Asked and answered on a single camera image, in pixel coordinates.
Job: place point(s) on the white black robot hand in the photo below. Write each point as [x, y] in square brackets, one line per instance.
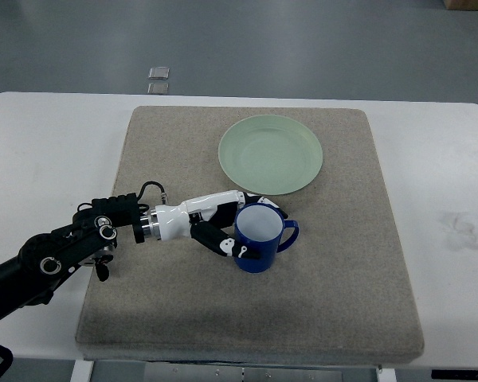
[202, 218]

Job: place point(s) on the blue mug white inside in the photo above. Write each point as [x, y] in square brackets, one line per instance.
[263, 229]

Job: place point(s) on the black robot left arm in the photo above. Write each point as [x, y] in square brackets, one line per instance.
[47, 260]

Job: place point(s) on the light green plate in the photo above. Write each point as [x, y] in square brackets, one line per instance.
[270, 154]

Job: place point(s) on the lower metal floor plate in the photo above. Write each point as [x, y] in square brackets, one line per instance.
[158, 88]

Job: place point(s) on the metal floor plate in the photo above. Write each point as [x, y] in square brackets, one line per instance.
[158, 88]
[159, 73]

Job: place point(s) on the upper metal floor plate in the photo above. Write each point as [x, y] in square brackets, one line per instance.
[159, 73]

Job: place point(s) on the beige felt mat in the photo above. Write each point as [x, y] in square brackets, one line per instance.
[339, 295]

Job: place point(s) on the cardboard box corner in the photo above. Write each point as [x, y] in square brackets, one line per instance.
[465, 5]

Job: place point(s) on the metal table frame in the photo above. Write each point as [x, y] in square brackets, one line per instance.
[83, 370]

